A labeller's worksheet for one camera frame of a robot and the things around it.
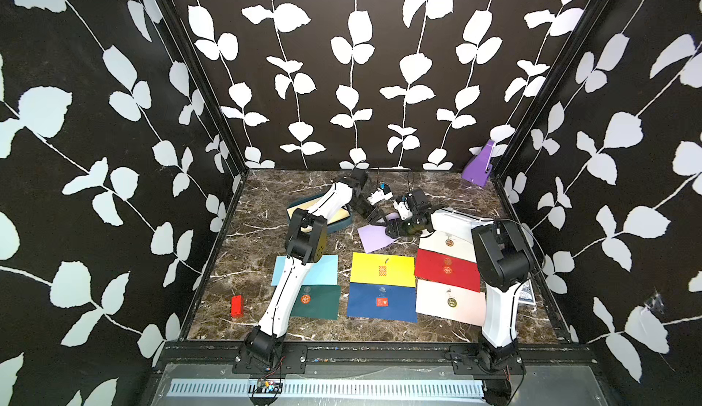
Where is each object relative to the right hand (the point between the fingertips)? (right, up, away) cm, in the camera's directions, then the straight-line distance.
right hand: (391, 226), depth 100 cm
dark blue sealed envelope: (-5, -22, -16) cm, 27 cm away
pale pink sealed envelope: (+17, -22, -15) cm, 32 cm away
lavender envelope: (-6, -4, -1) cm, 7 cm away
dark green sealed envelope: (-26, -22, -15) cm, 37 cm away
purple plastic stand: (+40, +24, +16) cm, 50 cm away
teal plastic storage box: (-21, +1, -1) cm, 21 cm away
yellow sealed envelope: (-4, -14, -7) cm, 16 cm away
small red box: (-49, -22, -18) cm, 57 cm away
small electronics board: (-36, -38, -29) cm, 61 cm away
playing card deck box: (+41, -20, -15) cm, 48 cm away
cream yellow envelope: (-20, +4, +4) cm, 20 cm away
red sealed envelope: (+18, -14, -7) cm, 24 cm away
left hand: (-3, +4, +1) cm, 5 cm away
